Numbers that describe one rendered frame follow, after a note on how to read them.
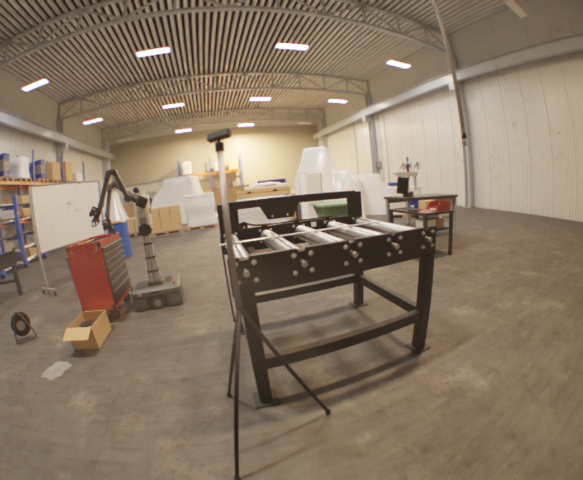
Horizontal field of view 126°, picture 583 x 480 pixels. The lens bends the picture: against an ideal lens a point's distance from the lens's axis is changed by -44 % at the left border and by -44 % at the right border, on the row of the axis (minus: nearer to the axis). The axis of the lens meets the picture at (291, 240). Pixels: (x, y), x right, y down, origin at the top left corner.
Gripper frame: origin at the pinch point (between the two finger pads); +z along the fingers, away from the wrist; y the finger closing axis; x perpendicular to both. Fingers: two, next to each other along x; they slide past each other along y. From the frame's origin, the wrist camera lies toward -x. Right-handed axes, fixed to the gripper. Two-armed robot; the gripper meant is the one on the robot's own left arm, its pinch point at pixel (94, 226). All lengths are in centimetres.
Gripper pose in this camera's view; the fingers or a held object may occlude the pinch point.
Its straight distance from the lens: 332.7
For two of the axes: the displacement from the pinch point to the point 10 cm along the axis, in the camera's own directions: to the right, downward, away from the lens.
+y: 3.9, 1.5, -9.1
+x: 8.4, 3.5, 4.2
